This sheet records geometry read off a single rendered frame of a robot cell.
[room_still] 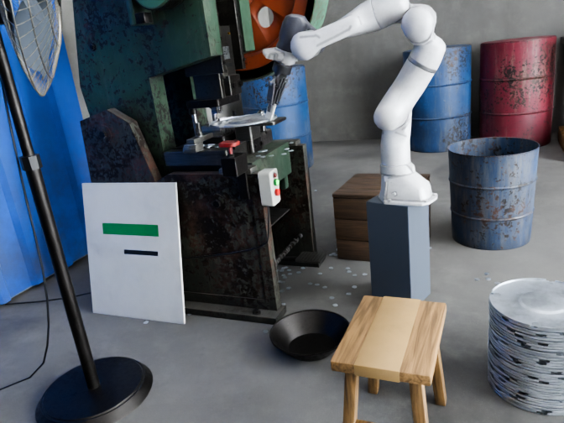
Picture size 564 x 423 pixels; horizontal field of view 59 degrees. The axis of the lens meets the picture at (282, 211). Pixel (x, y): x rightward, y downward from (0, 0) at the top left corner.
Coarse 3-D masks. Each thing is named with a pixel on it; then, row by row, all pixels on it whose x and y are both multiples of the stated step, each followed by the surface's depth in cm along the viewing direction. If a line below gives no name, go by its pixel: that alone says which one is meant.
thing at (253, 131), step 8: (272, 120) 206; (280, 120) 207; (240, 128) 210; (248, 128) 208; (256, 128) 213; (240, 136) 211; (248, 136) 209; (256, 136) 213; (248, 144) 211; (256, 144) 212; (248, 152) 212
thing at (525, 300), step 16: (496, 288) 156; (512, 288) 155; (528, 288) 153; (544, 288) 152; (560, 288) 151; (496, 304) 147; (512, 304) 146; (528, 304) 144; (544, 304) 143; (560, 304) 142; (512, 320) 138; (528, 320) 138; (544, 320) 137; (560, 320) 136
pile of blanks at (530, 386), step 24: (504, 336) 143; (528, 336) 136; (552, 336) 133; (504, 360) 145; (528, 360) 138; (552, 360) 135; (504, 384) 147; (528, 384) 140; (552, 384) 137; (528, 408) 143; (552, 408) 141
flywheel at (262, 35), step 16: (256, 0) 231; (272, 0) 228; (288, 0) 225; (304, 0) 219; (256, 16) 235; (256, 32) 236; (272, 32) 233; (256, 48) 239; (256, 64) 238; (272, 64) 244
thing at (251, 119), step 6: (252, 114) 226; (258, 114) 225; (222, 120) 222; (228, 120) 220; (234, 120) 213; (240, 120) 211; (246, 120) 209; (252, 120) 209; (258, 120) 209; (264, 120) 207; (210, 126) 210; (216, 126) 204; (222, 126) 205; (228, 126) 200; (234, 126) 200; (240, 126) 200
